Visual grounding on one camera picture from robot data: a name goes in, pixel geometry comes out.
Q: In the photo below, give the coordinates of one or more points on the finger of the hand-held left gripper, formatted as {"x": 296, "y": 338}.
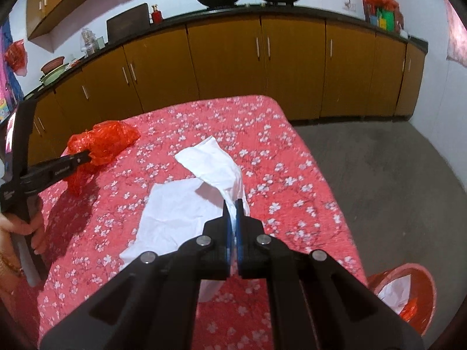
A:
{"x": 58, "y": 170}

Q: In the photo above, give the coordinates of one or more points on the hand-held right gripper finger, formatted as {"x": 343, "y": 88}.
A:
{"x": 238, "y": 233}
{"x": 228, "y": 233}

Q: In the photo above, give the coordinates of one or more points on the red plastic bag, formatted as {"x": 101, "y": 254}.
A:
{"x": 109, "y": 138}
{"x": 410, "y": 310}
{"x": 16, "y": 54}

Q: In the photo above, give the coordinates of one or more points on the red plastic bin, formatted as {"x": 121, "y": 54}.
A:
{"x": 423, "y": 291}

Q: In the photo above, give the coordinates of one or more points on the person's left forearm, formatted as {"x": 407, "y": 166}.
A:
{"x": 7, "y": 284}

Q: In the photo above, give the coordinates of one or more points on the person's left hand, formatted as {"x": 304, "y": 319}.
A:
{"x": 11, "y": 224}

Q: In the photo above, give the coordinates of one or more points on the red floral tablecloth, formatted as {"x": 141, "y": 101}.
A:
{"x": 292, "y": 189}

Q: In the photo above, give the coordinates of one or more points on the reddish brown basin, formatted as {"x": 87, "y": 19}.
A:
{"x": 53, "y": 63}

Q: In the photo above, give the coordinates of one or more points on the hanging red plastic bag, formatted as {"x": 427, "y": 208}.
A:
{"x": 16, "y": 54}

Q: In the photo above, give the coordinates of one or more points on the clear bag with jar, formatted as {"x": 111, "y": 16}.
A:
{"x": 89, "y": 42}

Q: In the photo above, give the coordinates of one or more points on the dark cutting board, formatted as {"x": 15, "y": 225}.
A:
{"x": 127, "y": 25}

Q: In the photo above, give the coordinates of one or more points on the brown lower kitchen cabinets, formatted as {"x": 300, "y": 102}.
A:
{"x": 226, "y": 62}

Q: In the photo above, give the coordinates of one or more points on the red bottle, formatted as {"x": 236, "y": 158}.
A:
{"x": 157, "y": 16}

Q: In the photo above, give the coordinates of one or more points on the black gas stove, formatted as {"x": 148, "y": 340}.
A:
{"x": 251, "y": 5}

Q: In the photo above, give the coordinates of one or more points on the white cup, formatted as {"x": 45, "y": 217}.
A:
{"x": 404, "y": 33}

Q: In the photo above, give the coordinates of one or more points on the green box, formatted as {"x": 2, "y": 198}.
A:
{"x": 386, "y": 18}

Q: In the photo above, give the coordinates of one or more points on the pink curtain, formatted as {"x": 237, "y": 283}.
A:
{"x": 458, "y": 32}

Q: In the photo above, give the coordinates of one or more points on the colourful wall poster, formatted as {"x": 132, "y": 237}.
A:
{"x": 5, "y": 80}

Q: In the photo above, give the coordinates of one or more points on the brown wall cabinet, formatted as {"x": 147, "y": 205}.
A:
{"x": 47, "y": 0}

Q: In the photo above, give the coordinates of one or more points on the white wall socket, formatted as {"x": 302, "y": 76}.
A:
{"x": 349, "y": 6}

